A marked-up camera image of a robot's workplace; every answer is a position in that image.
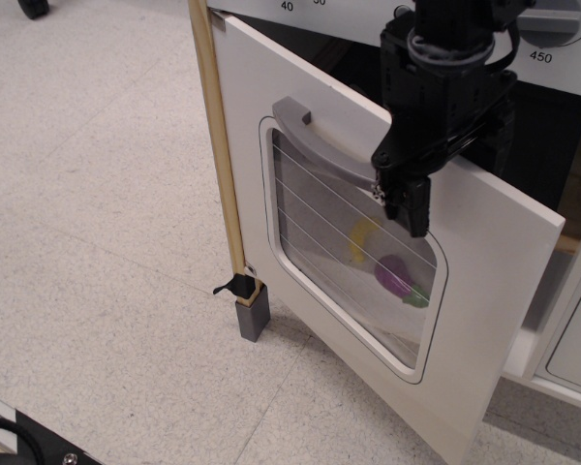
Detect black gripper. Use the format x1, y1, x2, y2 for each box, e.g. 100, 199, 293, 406
372, 9, 517, 237

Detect white oven door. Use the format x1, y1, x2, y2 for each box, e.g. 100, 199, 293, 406
213, 14, 564, 464

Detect grey oven door handle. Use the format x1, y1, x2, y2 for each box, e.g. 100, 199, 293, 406
272, 96, 377, 191

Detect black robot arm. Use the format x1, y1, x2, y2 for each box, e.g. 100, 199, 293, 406
371, 1, 531, 237

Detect white toy oven cabinet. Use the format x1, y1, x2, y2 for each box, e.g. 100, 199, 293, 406
207, 1, 581, 406

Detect yellow toy banana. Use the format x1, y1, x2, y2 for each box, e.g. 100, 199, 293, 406
348, 216, 382, 264

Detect purple toy eggplant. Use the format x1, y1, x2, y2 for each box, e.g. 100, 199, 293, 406
374, 255, 430, 308

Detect grey temperature knob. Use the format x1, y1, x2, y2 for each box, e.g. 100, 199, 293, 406
517, 0, 581, 47

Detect black wheel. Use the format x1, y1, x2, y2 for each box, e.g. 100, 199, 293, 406
18, 0, 49, 20

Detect black tape on post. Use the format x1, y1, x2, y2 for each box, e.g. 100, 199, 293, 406
213, 273, 256, 299

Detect grey post foot cap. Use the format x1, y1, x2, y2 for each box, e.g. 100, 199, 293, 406
235, 286, 270, 342

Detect wooden corner post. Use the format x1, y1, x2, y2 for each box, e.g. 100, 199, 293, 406
187, 0, 254, 309

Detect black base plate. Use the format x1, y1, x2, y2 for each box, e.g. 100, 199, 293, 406
15, 411, 101, 465

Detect black cable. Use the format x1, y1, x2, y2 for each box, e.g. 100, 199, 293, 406
0, 415, 47, 465

